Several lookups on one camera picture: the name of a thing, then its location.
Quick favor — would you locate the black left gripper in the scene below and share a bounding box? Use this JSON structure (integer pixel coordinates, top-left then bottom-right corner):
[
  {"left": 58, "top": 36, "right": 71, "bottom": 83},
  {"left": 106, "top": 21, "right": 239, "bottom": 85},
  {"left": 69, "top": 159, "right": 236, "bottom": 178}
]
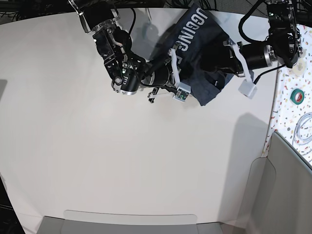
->
[{"left": 199, "top": 43, "right": 272, "bottom": 73}]

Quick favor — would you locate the grey chair front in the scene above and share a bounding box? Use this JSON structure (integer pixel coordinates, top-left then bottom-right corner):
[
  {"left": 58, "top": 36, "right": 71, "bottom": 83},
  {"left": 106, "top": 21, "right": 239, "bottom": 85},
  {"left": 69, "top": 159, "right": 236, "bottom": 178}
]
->
[{"left": 37, "top": 210, "right": 223, "bottom": 234}]

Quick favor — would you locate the green tape roll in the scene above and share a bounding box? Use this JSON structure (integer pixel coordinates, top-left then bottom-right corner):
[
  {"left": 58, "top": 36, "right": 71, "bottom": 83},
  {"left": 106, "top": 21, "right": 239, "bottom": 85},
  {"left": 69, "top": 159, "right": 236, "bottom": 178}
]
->
[{"left": 290, "top": 89, "right": 305, "bottom": 105}]

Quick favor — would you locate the clear tape dispenser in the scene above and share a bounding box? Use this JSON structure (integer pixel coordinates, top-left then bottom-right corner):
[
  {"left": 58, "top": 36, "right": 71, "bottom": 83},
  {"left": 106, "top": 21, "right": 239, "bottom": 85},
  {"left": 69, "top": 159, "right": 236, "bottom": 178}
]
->
[{"left": 292, "top": 58, "right": 307, "bottom": 77}]

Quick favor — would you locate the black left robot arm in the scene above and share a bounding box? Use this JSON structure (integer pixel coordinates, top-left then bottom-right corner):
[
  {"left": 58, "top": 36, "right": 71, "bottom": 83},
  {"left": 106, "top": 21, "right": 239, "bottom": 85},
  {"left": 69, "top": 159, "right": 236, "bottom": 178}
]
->
[{"left": 200, "top": 0, "right": 302, "bottom": 76}]

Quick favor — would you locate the grey chair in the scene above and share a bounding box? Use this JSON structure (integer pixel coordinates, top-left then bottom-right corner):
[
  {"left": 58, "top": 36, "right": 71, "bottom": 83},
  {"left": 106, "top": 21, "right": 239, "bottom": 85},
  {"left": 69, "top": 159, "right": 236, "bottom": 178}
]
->
[
  {"left": 37, "top": 210, "right": 223, "bottom": 234},
  {"left": 238, "top": 133, "right": 312, "bottom": 234}
]

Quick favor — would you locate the grey chair right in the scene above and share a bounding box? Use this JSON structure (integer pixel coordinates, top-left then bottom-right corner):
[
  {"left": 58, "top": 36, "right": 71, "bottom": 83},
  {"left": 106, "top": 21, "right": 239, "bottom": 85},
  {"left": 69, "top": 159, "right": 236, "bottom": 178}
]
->
[{"left": 238, "top": 133, "right": 312, "bottom": 234}]

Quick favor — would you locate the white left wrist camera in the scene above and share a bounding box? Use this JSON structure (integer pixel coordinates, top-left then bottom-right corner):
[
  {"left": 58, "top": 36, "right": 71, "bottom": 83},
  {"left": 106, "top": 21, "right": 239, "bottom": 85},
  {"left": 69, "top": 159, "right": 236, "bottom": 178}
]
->
[{"left": 223, "top": 39, "right": 257, "bottom": 99}]

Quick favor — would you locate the speckled white side table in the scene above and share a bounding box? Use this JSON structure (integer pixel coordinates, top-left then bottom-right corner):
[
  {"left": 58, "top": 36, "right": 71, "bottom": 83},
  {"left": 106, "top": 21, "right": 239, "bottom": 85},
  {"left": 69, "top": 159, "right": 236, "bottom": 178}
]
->
[{"left": 262, "top": 24, "right": 312, "bottom": 164}]

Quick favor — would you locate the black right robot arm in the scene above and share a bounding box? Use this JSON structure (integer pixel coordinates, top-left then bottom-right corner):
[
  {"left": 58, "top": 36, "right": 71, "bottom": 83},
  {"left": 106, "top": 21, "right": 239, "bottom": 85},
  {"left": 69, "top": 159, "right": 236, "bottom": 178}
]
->
[{"left": 69, "top": 0, "right": 177, "bottom": 97}]

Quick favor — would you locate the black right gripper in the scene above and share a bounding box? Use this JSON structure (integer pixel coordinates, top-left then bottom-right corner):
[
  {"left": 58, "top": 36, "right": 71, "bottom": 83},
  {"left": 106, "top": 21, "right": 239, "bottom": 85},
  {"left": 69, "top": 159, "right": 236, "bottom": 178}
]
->
[{"left": 148, "top": 65, "right": 174, "bottom": 87}]

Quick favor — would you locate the blue t-shirt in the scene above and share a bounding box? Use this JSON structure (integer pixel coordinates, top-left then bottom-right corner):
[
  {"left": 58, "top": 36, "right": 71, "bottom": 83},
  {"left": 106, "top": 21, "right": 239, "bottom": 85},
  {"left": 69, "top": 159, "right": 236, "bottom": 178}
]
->
[{"left": 152, "top": 5, "right": 236, "bottom": 107}]

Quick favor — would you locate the coiled white cable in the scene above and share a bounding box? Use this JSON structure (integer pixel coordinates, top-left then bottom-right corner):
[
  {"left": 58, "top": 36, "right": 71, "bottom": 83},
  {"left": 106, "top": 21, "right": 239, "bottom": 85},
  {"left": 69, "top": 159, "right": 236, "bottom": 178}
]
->
[{"left": 293, "top": 112, "right": 312, "bottom": 146}]

